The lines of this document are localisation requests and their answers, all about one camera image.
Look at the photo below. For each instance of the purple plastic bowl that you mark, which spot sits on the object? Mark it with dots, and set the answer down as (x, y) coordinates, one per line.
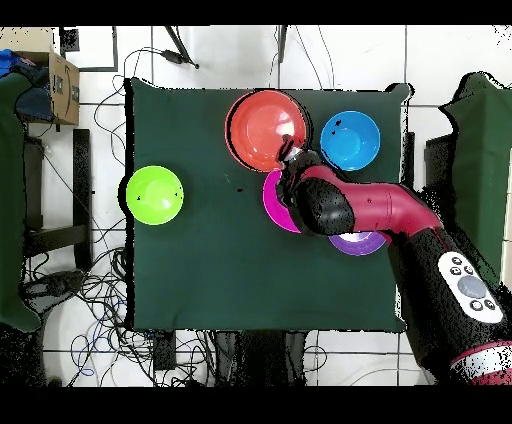
(356, 244)

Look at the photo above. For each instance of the black metal floor frame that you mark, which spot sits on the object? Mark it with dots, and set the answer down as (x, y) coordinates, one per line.
(115, 48)

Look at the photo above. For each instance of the black power adapter box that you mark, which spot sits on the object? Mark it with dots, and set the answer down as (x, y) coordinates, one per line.
(164, 350)

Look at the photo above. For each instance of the bright blue cloth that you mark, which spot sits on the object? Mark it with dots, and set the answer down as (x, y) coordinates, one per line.
(8, 62)

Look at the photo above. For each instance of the cardboard box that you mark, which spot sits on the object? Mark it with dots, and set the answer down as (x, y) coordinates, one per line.
(64, 92)

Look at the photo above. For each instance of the black table leg frame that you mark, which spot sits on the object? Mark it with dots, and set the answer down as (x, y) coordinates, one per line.
(82, 192)
(438, 160)

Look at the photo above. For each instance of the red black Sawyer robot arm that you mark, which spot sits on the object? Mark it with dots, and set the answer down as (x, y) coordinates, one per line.
(392, 208)

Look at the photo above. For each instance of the large orange-red plastic bowl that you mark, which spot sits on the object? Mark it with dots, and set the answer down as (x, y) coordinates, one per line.
(260, 128)

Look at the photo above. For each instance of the black tripod leg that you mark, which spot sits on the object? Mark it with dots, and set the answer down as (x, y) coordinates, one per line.
(282, 40)
(178, 56)

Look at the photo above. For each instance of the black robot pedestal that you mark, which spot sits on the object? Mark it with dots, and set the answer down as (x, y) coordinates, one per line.
(260, 356)

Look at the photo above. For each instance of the green plastic bowl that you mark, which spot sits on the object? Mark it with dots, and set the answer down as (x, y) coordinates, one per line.
(154, 195)

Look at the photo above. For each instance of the light blue plastic bowl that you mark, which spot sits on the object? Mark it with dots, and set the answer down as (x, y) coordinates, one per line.
(350, 140)

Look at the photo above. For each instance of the dark green tablecloth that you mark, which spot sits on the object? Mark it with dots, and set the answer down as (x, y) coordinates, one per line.
(240, 280)

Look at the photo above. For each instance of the green cloth covered side table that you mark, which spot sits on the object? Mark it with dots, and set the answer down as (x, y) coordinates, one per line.
(480, 140)
(10, 200)

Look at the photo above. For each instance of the pink plastic bowl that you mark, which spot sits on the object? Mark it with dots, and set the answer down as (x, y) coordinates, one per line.
(274, 204)

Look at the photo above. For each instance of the dark blue bag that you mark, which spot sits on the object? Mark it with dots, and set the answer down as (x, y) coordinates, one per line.
(34, 104)

